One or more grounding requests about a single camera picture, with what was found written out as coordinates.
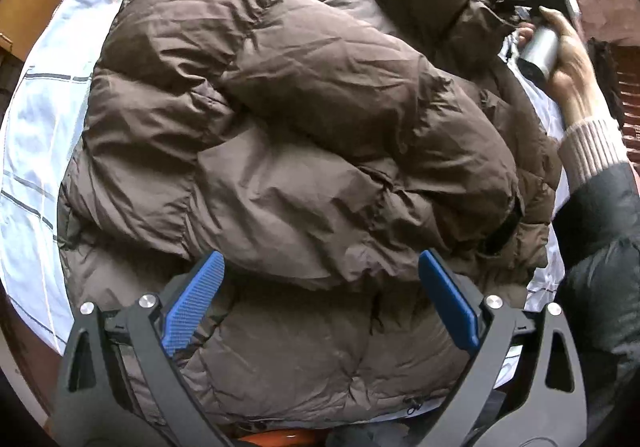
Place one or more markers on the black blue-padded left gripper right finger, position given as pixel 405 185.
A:
pixel 523 384

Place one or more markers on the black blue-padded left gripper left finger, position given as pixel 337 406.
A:
pixel 94 405

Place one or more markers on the brown puffer down jacket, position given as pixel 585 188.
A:
pixel 300 151

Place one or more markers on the right forearm in dark sleeve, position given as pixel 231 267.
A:
pixel 598 233

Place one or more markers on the person's right hand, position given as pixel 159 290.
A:
pixel 573 84

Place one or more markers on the brown wooden headboard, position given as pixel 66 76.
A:
pixel 617 71

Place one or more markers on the light blue checked bed sheet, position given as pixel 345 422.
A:
pixel 45 126

